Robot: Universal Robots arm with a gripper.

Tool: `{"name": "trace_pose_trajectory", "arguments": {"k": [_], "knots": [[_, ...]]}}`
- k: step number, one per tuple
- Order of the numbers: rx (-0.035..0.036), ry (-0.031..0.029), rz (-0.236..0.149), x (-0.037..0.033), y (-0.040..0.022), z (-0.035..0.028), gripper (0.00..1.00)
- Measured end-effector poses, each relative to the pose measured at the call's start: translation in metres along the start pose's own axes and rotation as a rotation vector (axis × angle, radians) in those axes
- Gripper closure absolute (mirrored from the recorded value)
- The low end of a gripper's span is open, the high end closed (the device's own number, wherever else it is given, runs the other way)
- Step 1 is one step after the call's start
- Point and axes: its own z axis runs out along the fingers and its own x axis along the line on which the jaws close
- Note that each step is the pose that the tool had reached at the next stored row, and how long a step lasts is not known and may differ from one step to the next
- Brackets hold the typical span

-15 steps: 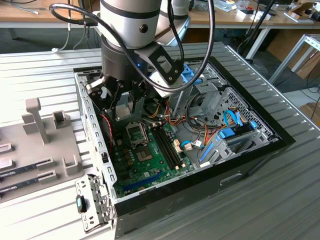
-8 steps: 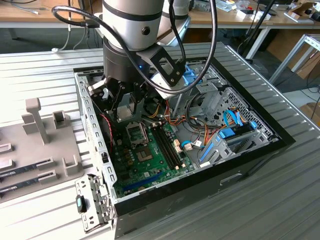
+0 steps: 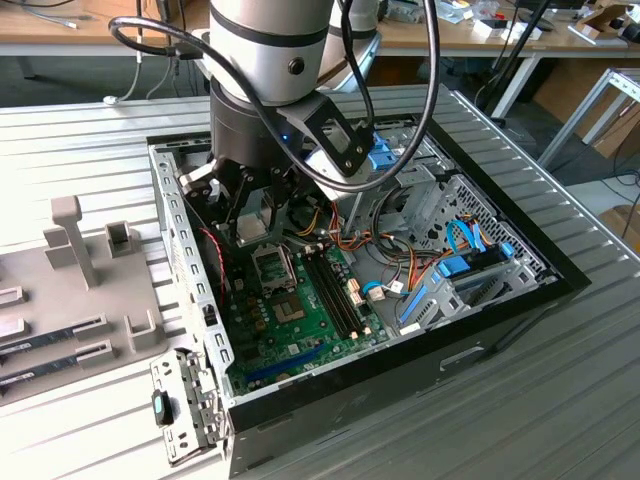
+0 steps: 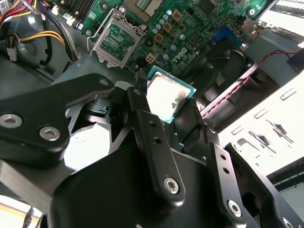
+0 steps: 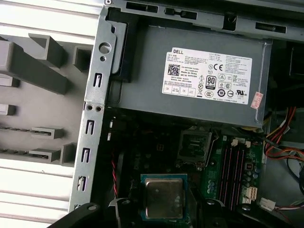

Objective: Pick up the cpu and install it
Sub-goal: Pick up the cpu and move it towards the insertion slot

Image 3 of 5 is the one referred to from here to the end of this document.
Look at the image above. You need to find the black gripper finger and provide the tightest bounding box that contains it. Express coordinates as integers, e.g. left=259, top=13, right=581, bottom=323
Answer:
left=212, top=167, right=250, bottom=247
left=264, top=168, right=297, bottom=246

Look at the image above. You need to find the silver CPU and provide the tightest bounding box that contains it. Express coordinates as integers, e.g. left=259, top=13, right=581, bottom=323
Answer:
left=235, top=212, right=270, bottom=247

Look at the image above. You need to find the CPU socket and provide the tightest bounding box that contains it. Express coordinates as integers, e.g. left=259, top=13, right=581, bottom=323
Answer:
left=271, top=293, right=307, bottom=325

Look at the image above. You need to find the grey power supply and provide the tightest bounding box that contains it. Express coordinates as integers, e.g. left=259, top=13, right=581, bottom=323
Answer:
left=180, top=151, right=294, bottom=249

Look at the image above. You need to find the metal locking lever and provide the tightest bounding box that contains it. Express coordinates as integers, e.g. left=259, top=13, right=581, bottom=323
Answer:
left=291, top=238, right=304, bottom=296

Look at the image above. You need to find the metal socket cover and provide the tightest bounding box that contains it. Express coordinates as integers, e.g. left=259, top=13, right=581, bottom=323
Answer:
left=251, top=243, right=297, bottom=295

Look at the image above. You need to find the black RAM slot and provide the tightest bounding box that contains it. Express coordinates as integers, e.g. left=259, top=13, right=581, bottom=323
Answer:
left=304, top=252, right=352, bottom=343
left=310, top=251, right=358, bottom=341
left=316, top=250, right=365, bottom=339
left=322, top=249, right=372, bottom=337

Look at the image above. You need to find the blue disk carrier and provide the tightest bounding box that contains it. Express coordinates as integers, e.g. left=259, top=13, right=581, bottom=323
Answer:
left=367, top=130, right=397, bottom=172
left=398, top=280, right=432, bottom=329
left=438, top=255, right=475, bottom=277

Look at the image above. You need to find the grey metal disk bay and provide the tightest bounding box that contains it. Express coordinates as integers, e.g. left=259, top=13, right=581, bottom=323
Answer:
left=344, top=128, right=454, bottom=239
left=397, top=247, right=539, bottom=337

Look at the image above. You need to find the green motherboard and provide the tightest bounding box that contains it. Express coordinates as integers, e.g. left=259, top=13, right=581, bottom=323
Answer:
left=224, top=239, right=396, bottom=396

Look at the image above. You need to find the blue expansion slot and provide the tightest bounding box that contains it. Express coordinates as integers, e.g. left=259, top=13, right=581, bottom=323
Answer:
left=243, top=341, right=329, bottom=382

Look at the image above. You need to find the grey expansion slot latch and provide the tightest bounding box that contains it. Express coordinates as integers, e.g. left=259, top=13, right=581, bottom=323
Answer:
left=149, top=347, right=232, bottom=469

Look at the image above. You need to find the grey parts rack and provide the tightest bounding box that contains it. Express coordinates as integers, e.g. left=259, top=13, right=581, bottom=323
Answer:
left=0, top=194, right=169, bottom=401

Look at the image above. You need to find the wooden desk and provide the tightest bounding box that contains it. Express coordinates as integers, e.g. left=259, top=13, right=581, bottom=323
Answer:
left=0, top=0, right=211, bottom=59
left=377, top=0, right=640, bottom=121

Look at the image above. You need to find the black PC case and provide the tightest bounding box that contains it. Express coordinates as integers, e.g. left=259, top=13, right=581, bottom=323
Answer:
left=146, top=112, right=594, bottom=479

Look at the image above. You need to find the RAM stick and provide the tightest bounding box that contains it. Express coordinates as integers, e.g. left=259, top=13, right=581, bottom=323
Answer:
left=0, top=353, right=84, bottom=389
left=0, top=327, right=80, bottom=355

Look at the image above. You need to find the white box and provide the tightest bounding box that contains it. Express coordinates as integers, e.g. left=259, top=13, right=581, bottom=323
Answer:
left=472, top=17, right=544, bottom=42

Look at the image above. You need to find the black tripod pole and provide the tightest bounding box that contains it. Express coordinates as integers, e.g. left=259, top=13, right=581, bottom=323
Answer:
left=487, top=0, right=554, bottom=126

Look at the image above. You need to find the brown cardboard sheet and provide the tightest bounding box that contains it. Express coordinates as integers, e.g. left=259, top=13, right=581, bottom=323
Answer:
left=532, top=59, right=640, bottom=159

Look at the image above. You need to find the brown cardboard box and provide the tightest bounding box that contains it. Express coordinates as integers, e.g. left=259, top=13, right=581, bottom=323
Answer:
left=597, top=202, right=640, bottom=241

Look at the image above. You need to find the open cardboard box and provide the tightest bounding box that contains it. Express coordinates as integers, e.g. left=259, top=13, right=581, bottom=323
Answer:
left=569, top=0, right=640, bottom=49

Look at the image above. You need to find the yellow black wire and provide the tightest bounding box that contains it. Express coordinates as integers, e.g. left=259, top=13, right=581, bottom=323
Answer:
left=293, top=207, right=322, bottom=237

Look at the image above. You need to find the red black twisted wire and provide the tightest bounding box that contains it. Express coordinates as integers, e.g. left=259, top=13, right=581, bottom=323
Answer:
left=197, top=225, right=230, bottom=299

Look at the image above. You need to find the black camera bracket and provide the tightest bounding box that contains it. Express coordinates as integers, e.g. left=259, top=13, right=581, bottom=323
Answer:
left=277, top=93, right=375, bottom=177

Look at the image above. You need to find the black plugged cable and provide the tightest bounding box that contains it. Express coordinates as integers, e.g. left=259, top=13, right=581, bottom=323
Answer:
left=107, top=0, right=442, bottom=194

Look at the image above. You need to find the black camera cable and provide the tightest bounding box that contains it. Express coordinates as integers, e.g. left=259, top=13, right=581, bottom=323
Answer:
left=337, top=0, right=377, bottom=126

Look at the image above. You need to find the grey loose cable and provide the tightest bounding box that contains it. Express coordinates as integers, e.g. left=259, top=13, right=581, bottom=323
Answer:
left=102, top=49, right=144, bottom=105

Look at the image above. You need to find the orange red wire bundle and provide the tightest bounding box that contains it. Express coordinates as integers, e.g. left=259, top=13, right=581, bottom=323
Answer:
left=327, top=197, right=419, bottom=294

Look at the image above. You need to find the blue flat data wire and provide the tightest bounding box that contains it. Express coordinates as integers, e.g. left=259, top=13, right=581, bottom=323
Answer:
left=444, top=217, right=496, bottom=255

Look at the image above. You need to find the black latch handle blue button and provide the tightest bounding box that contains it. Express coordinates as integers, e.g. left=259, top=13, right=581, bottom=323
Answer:
left=150, top=391, right=175, bottom=427

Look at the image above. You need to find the aluminium frame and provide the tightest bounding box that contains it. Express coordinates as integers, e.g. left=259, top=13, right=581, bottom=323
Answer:
left=537, top=67, right=640, bottom=171

